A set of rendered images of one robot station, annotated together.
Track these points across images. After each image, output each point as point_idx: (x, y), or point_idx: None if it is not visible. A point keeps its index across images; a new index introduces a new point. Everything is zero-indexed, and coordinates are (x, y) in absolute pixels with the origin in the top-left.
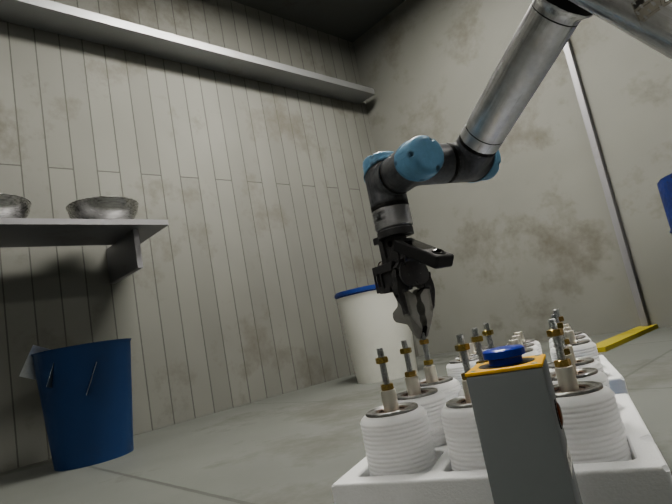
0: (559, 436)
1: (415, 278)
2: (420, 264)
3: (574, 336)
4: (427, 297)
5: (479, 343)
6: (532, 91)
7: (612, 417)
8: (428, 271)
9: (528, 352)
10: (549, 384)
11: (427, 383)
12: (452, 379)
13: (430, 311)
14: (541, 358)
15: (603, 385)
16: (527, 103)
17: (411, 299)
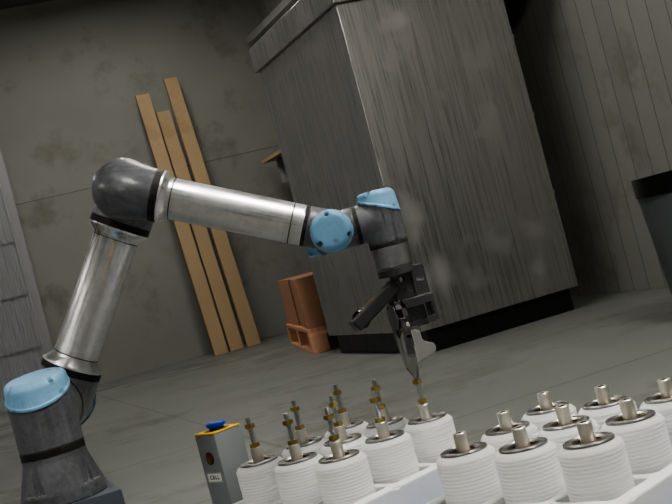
0: (202, 464)
1: (393, 323)
2: (392, 310)
3: (455, 443)
4: (403, 343)
5: (332, 408)
6: (227, 230)
7: (239, 484)
8: (396, 318)
9: (484, 435)
10: (202, 444)
11: (413, 418)
12: (413, 424)
13: (407, 356)
14: (203, 433)
15: (248, 468)
16: (241, 231)
17: (398, 341)
